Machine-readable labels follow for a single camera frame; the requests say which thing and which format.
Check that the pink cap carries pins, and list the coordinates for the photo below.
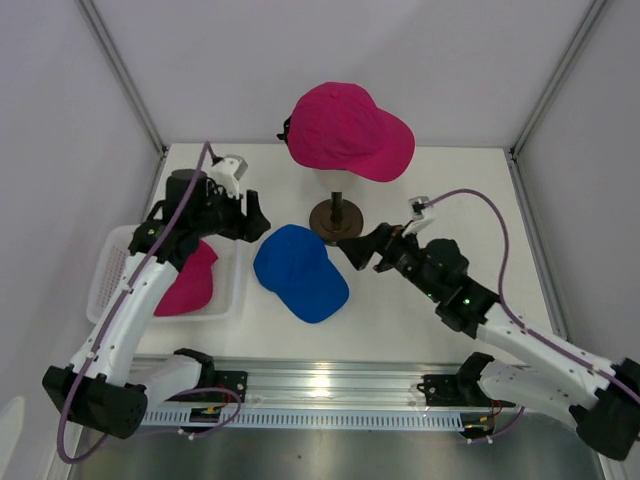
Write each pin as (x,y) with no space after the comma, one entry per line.
(339,126)
(194,286)

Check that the right aluminium corner profile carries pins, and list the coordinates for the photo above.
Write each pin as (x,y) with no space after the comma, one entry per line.
(566,62)

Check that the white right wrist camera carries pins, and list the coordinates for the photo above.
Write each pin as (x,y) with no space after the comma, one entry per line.
(422,215)

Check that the aluminium corner profile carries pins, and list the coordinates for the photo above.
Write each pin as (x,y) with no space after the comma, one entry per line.
(566,62)
(119,69)

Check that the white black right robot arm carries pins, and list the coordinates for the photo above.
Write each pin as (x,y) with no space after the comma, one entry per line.
(595,396)

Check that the aluminium mounting rail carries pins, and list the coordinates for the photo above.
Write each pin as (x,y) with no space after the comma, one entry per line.
(333,385)

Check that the cream mannequin head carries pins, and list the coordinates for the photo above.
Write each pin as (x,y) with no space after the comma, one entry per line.
(340,181)

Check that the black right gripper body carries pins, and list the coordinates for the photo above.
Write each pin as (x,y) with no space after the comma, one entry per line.
(402,255)

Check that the white plastic basket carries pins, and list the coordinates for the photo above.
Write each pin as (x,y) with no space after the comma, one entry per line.
(228,272)

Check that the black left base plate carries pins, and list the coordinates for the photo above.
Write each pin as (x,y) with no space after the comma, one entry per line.
(233,380)

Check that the left aluminium corner profile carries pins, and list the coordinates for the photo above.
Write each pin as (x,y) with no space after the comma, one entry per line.
(119,69)

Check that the white slotted cable duct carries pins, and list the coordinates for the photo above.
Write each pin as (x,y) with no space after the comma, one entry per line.
(306,419)

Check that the dark brown round stand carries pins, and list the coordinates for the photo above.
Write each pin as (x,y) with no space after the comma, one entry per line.
(336,219)

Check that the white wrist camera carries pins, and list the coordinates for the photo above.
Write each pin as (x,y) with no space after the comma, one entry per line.
(422,215)
(227,172)

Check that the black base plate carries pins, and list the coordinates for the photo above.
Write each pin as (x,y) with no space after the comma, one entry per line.
(444,390)
(233,380)

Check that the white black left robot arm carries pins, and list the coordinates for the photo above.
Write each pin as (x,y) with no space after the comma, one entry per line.
(94,390)

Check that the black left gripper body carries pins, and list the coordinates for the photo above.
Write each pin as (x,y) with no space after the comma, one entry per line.
(221,214)

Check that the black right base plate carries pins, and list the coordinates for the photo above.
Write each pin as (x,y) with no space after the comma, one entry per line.
(444,390)

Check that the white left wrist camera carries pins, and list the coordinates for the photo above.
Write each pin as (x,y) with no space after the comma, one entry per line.
(227,172)

